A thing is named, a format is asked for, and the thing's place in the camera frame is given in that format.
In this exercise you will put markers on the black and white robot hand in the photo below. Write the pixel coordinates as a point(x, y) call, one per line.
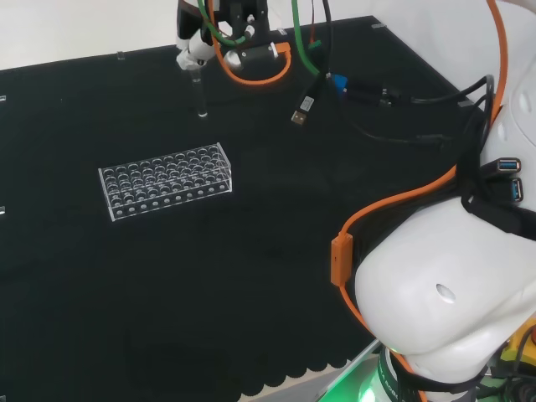
point(255, 53)

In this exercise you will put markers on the clear glass test tube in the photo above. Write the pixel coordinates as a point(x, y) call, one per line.
point(199, 94)

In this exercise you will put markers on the clear acrylic test tube rack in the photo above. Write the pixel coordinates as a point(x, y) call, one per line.
point(167, 182)

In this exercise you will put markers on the blue connector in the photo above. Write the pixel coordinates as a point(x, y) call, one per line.
point(339, 86)

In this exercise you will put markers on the black connector block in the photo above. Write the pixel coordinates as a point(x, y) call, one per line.
point(372, 94)

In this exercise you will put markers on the black bench cloth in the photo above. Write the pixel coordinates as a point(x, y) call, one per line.
point(167, 293)

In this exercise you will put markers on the yellow stop button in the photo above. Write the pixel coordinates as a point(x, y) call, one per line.
point(519, 341)

